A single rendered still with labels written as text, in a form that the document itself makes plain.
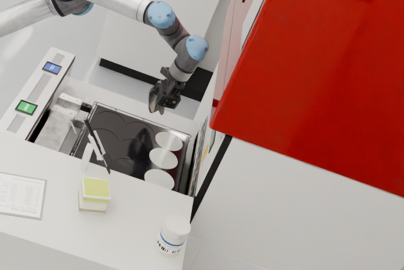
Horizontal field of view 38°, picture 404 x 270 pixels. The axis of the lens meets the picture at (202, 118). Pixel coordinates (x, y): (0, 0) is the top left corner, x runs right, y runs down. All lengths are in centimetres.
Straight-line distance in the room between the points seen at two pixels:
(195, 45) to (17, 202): 72
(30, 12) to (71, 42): 209
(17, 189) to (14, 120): 30
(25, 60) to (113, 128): 193
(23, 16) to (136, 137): 57
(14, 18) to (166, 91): 59
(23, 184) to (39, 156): 13
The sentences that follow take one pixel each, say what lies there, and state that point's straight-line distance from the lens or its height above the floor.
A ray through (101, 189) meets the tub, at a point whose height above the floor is 103.
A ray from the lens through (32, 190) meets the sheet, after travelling 165.
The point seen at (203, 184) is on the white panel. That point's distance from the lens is 175.
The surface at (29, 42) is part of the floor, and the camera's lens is 408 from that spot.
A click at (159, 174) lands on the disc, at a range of 192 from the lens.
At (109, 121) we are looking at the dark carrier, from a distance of 206.
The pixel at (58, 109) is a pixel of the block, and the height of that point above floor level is 91.
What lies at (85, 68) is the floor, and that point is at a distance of 397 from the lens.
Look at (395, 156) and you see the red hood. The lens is 170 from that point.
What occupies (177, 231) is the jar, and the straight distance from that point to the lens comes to 154.
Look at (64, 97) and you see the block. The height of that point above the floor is 91.
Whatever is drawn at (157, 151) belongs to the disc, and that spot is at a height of 90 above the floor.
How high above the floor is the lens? 213
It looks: 33 degrees down
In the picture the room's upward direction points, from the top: 24 degrees clockwise
